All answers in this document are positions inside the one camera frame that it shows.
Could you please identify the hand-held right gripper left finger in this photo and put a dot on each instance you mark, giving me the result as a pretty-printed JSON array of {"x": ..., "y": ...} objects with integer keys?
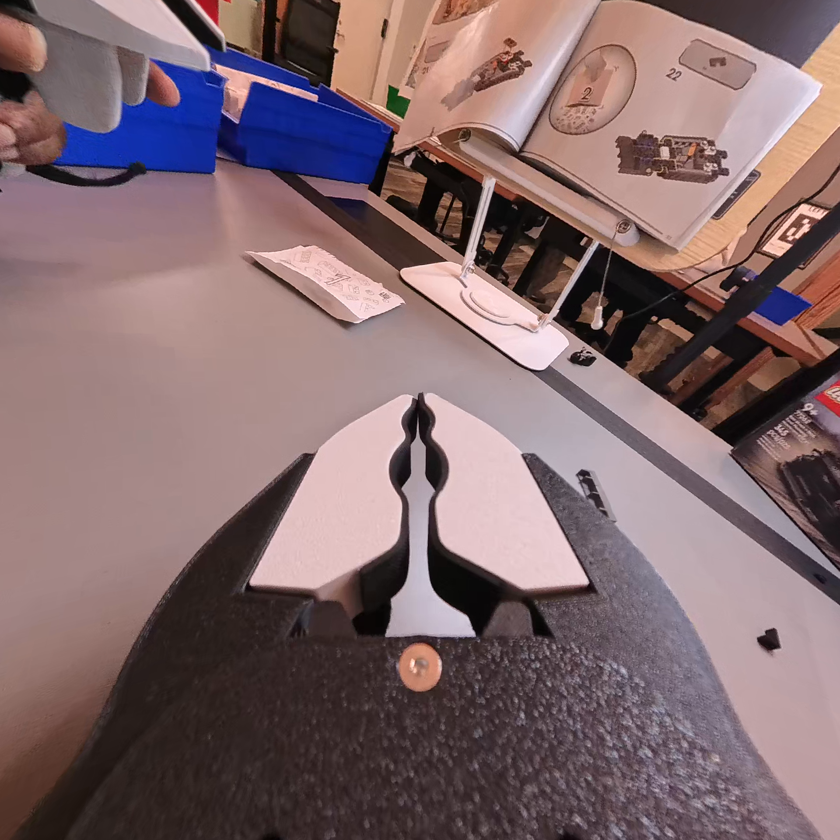
[{"x": 328, "y": 525}]

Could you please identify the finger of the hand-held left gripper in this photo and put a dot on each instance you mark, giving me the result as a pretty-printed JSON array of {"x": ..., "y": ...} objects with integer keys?
[{"x": 118, "y": 24}]

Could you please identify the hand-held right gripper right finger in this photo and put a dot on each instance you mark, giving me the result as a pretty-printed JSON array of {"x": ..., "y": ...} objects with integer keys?
[{"x": 512, "y": 525}]

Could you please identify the blue plastic bin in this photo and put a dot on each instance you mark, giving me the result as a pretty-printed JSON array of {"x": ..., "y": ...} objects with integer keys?
[
  {"x": 145, "y": 131},
  {"x": 315, "y": 131}
]

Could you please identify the small numbered paper bag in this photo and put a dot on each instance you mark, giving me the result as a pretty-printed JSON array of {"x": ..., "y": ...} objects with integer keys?
[{"x": 328, "y": 282}]

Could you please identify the lego instruction booklet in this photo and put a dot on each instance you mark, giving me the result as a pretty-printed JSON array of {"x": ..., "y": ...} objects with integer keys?
[{"x": 617, "y": 92}]

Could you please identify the lego set box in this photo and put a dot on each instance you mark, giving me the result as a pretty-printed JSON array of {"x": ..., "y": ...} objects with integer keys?
[{"x": 801, "y": 473}]

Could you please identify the small flat black piece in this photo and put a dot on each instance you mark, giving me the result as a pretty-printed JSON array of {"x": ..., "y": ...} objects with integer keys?
[{"x": 597, "y": 495}]

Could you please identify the small black clip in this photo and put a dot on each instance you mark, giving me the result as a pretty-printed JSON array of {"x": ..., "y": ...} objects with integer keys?
[{"x": 583, "y": 356}]

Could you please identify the white book stand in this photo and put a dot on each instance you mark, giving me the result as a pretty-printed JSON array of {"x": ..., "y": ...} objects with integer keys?
[{"x": 486, "y": 309}]

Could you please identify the green box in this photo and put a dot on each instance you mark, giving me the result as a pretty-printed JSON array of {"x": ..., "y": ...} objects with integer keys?
[{"x": 398, "y": 99}]

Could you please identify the black light stand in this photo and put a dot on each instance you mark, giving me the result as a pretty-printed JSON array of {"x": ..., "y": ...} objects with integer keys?
[{"x": 748, "y": 295}]

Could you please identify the long wooden desk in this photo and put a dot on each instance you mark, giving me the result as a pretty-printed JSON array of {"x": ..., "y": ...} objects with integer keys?
[{"x": 788, "y": 335}]

